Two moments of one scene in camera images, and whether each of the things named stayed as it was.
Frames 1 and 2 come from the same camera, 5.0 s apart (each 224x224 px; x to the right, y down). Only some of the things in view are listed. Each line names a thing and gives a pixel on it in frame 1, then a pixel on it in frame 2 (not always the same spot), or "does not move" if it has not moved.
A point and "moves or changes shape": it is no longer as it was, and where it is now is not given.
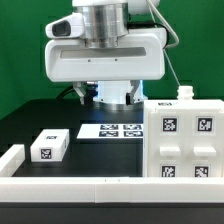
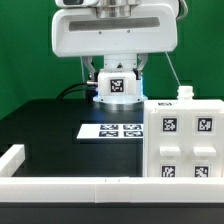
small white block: [168, 142] does not move
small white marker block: [205, 142] does not move
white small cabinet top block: [50, 145] moves or changes shape
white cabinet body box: [183, 137] does not move
